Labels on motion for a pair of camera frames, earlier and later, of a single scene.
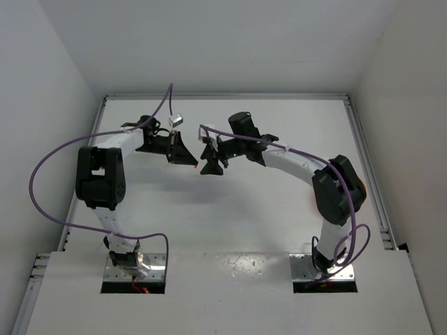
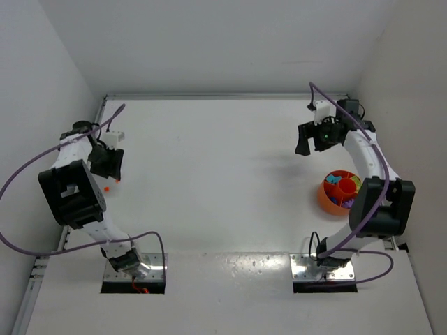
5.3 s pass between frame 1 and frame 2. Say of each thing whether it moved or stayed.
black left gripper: moved
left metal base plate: stayed
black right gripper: moved
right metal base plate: stayed
